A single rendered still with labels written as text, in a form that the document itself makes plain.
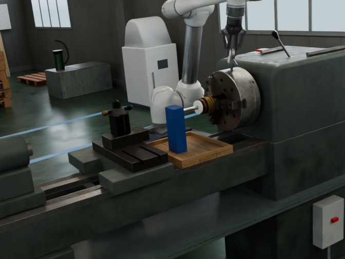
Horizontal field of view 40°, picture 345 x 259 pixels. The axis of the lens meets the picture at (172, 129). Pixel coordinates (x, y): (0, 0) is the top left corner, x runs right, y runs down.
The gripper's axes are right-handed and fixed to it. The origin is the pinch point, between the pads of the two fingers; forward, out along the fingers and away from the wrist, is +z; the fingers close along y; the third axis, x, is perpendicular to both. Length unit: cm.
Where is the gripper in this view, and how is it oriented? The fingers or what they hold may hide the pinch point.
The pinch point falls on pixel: (231, 56)
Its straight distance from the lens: 244.9
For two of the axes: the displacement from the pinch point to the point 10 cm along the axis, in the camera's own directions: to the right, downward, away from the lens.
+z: -0.3, 8.9, 4.6
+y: -10.0, 0.1, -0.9
